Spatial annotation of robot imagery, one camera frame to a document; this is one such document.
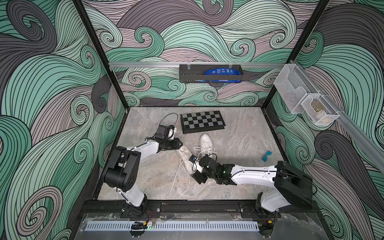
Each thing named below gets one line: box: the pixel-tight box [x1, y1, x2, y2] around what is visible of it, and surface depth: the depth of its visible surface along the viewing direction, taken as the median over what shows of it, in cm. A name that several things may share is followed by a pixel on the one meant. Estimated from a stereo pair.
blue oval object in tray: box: [204, 68, 241, 76], surface depth 94 cm
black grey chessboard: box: [180, 110, 226, 134], surface depth 109 cm
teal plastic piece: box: [261, 150, 273, 162], surface depth 95 cm
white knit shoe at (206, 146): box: [193, 133, 217, 161], surface depth 94 cm
